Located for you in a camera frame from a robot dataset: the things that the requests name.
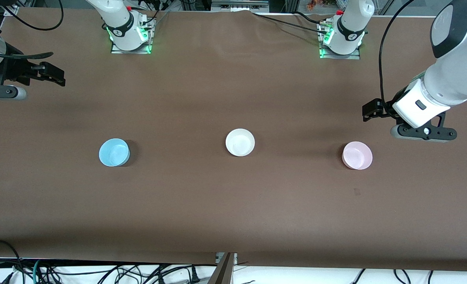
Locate light pink bowl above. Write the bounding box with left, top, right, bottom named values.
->
left=342, top=141, right=373, bottom=170

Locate light blue bowl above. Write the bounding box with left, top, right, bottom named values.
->
left=99, top=138, right=131, bottom=167

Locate white bowl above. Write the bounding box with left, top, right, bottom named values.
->
left=225, top=129, right=255, bottom=157

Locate brown table cover sheet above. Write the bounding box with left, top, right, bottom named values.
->
left=0, top=7, right=467, bottom=273

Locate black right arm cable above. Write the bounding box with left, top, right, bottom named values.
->
left=0, top=0, right=64, bottom=32

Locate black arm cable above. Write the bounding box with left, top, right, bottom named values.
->
left=0, top=0, right=64, bottom=32
left=378, top=0, right=418, bottom=113

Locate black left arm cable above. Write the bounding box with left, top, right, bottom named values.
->
left=378, top=0, right=418, bottom=113

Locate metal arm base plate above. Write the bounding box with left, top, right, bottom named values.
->
left=111, top=18, right=152, bottom=54
left=319, top=23, right=361, bottom=60

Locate black cable on cover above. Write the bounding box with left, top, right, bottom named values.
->
left=251, top=11, right=328, bottom=34

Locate black looped floor cable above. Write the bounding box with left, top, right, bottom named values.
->
left=0, top=239, right=25, bottom=284

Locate teal cable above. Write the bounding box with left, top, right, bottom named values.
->
left=32, top=259, right=44, bottom=284

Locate aluminium profile post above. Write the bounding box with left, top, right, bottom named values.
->
left=207, top=252, right=238, bottom=284

